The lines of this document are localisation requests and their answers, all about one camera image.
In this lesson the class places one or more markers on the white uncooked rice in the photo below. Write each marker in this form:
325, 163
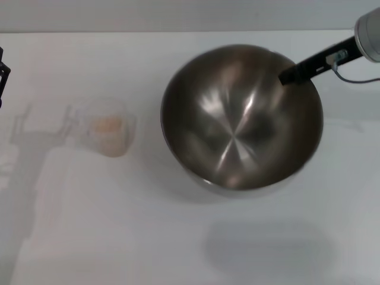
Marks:
108, 124

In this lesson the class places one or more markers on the clear plastic measuring cup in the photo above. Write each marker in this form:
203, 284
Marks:
124, 142

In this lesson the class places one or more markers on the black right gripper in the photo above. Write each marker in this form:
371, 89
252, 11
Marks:
317, 63

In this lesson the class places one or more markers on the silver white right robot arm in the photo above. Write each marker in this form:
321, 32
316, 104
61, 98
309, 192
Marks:
369, 32

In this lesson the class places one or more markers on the stainless steel mixing bowl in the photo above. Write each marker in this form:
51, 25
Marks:
237, 133

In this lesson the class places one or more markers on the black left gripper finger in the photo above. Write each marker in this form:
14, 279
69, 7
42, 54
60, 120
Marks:
3, 80

